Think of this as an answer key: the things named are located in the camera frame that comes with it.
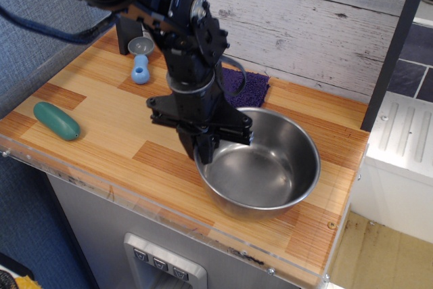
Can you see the dark right frame post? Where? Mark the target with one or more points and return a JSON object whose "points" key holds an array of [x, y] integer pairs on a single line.
{"points": [[401, 31]]}

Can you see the yellow object at corner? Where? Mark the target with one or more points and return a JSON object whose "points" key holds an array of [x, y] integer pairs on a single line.
{"points": [[26, 283]]}

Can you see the stainless steel bowl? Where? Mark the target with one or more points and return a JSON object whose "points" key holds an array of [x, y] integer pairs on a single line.
{"points": [[277, 170]]}

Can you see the green oval toy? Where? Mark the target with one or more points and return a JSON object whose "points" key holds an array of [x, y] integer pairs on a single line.
{"points": [[56, 120]]}

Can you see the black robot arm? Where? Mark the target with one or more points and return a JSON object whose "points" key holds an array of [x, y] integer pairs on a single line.
{"points": [[193, 45]]}

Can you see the white toy sink unit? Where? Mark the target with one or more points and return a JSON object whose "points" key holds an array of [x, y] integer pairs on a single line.
{"points": [[394, 186]]}

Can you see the dark frame post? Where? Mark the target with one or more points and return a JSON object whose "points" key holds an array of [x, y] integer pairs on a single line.
{"points": [[401, 31], [126, 30]]}

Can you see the clear acrylic table edge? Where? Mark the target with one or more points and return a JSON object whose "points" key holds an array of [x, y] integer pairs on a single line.
{"points": [[55, 167]]}

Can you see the purple folded towel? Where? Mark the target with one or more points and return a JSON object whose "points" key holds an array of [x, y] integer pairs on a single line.
{"points": [[253, 93]]}

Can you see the silver toy fridge front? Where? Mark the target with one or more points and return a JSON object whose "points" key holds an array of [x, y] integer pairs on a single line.
{"points": [[129, 246]]}

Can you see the dark left frame post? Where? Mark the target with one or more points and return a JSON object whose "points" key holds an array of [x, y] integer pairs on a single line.
{"points": [[126, 30]]}

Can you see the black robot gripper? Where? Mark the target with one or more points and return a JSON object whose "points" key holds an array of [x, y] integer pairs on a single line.
{"points": [[202, 118]]}

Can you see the blue grey toy scoop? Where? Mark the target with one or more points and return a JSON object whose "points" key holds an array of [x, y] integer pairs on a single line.
{"points": [[142, 48]]}

